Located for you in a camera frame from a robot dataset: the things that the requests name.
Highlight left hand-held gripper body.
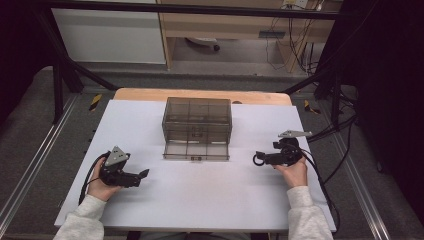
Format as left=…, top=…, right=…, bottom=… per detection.
left=99, top=145, right=142, bottom=188

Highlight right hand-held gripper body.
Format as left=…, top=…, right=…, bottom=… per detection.
left=272, top=129, right=314, bottom=167

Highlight smoky plastic drawer box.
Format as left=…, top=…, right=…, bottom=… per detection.
left=161, top=96, right=233, bottom=145

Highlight person's left hand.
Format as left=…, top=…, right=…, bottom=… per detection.
left=87, top=158, right=123, bottom=203

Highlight person's right hand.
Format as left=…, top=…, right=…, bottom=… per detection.
left=273, top=156, right=309, bottom=190

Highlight yellow black tape strip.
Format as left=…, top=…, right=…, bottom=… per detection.
left=88, top=93, right=103, bottom=112
left=303, top=99, right=322, bottom=115

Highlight black metal stand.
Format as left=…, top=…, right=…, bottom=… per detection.
left=281, top=63, right=343, bottom=133
left=34, top=9, right=120, bottom=125

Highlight black curtain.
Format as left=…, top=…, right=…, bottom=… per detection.
left=0, top=0, right=56, bottom=119
left=339, top=0, right=424, bottom=218

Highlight office chair base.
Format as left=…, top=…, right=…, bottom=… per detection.
left=184, top=37, right=222, bottom=53

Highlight wooden desk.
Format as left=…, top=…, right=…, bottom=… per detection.
left=156, top=0, right=344, bottom=74

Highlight white cabinet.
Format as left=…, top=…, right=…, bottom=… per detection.
left=51, top=7, right=167, bottom=65

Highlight white power strip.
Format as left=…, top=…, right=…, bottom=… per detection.
left=282, top=0, right=310, bottom=10

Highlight black metal crossbar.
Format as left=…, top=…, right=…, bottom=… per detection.
left=33, top=0, right=345, bottom=21

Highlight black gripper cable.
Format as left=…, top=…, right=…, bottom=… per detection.
left=296, top=145, right=342, bottom=233
left=78, top=151, right=112, bottom=206

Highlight black floor cables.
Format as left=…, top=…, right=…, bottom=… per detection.
left=306, top=94, right=359, bottom=145

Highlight aluminium rail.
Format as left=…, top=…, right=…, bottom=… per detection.
left=0, top=94, right=80, bottom=219
left=332, top=132, right=392, bottom=240

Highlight bundle of black cables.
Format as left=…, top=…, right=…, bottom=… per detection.
left=265, top=13, right=323, bottom=77

